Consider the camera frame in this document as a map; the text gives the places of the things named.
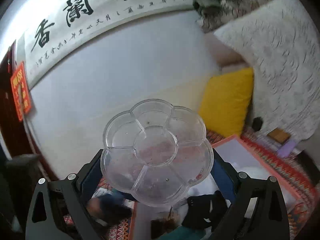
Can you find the large white plush toy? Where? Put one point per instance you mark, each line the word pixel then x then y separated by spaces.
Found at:
pixel 209 185

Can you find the yellow cushion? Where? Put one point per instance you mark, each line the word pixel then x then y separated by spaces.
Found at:
pixel 226 100

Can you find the purple card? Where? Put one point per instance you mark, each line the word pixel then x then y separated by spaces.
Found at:
pixel 286 149

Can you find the clear flower shaped tray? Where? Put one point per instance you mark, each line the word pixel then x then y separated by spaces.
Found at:
pixel 156 152

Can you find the pink sofa backrest cushion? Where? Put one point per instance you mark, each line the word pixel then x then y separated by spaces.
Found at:
pixel 227 59

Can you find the brown wooden block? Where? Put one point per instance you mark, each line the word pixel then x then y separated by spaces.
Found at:
pixel 279 135

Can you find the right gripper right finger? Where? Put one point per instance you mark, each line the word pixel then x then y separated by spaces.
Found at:
pixel 257 209

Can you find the teal hair brush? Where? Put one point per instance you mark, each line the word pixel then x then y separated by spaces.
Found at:
pixel 183 233

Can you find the white lace cloth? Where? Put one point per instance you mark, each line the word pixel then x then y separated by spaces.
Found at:
pixel 281 43

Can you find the calligraphy scroll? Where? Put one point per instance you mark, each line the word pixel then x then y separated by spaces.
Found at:
pixel 65 25

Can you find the patterned red bedspread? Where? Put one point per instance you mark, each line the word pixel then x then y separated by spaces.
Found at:
pixel 293 170

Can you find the salmon pink storage box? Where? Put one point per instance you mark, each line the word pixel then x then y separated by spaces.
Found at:
pixel 243 158

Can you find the red paper sign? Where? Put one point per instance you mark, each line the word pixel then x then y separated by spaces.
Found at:
pixel 20 92

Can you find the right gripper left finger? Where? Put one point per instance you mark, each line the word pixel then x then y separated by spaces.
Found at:
pixel 58 208

